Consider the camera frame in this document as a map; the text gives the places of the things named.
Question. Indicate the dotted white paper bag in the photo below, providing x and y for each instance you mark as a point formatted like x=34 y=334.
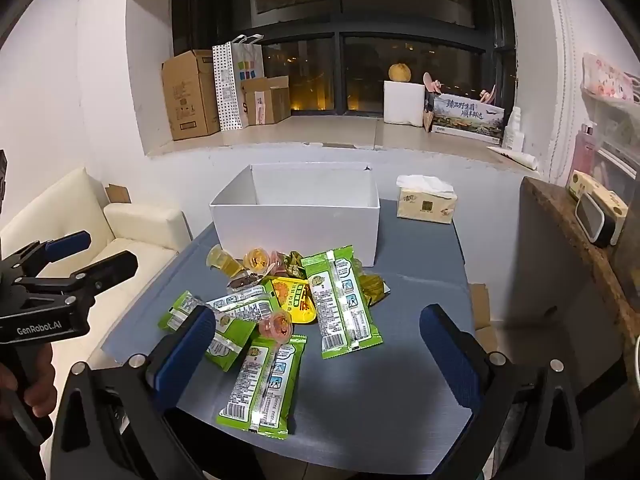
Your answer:
x=235 y=61

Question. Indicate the dark side table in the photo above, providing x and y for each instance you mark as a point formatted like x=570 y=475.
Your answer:
x=562 y=280

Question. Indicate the olive green pickle packet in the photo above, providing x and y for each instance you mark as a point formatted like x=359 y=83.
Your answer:
x=373 y=288

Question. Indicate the person's left hand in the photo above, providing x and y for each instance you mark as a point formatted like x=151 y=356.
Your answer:
x=41 y=396

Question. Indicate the small open cardboard box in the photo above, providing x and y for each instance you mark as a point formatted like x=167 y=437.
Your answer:
x=267 y=100

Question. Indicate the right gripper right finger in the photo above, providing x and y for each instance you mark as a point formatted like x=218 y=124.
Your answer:
x=465 y=365

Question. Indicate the yellow snack tray packet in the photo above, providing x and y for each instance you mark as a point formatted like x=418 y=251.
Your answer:
x=294 y=296

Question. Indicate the pink jelly cup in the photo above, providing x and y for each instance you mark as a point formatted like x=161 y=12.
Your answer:
x=277 y=326

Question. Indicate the blue grey table mat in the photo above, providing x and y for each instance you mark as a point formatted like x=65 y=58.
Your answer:
x=385 y=409

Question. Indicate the green snack packet front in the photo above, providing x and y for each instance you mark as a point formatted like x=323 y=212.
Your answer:
x=261 y=398

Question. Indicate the printed landscape gift box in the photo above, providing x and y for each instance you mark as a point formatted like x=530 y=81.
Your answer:
x=468 y=118

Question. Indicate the clear plastic drawer organizer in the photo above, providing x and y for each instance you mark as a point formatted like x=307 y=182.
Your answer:
x=607 y=143

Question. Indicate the white open storage box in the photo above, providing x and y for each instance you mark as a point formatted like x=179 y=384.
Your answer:
x=308 y=208

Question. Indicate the cream sofa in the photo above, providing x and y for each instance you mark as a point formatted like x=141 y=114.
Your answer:
x=73 y=211

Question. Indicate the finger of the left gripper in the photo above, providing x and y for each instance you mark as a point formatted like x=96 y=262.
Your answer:
x=66 y=246
x=108 y=272

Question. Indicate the tall brown cardboard box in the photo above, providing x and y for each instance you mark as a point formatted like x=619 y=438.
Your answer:
x=189 y=92

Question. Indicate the white foam box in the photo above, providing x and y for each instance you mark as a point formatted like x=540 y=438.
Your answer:
x=403 y=103

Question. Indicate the orange-lid jelly cup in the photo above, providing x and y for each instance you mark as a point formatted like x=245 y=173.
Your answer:
x=257 y=260

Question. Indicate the white bottle on sill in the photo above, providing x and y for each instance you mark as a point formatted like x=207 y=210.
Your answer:
x=513 y=138

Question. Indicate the orange pomelo fruit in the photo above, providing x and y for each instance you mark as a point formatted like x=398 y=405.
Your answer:
x=399 y=72

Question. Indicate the tissue pack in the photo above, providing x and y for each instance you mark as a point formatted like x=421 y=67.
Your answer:
x=425 y=198

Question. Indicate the yellow jelly cup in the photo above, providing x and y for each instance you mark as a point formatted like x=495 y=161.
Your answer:
x=217 y=258

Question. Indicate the green snack packet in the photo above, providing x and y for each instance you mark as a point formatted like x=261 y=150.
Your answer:
x=261 y=398
x=344 y=319
x=237 y=315

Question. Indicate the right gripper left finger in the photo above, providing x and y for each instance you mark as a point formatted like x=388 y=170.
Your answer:
x=166 y=372

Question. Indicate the small digital clock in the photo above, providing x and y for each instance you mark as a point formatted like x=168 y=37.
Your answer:
x=595 y=220

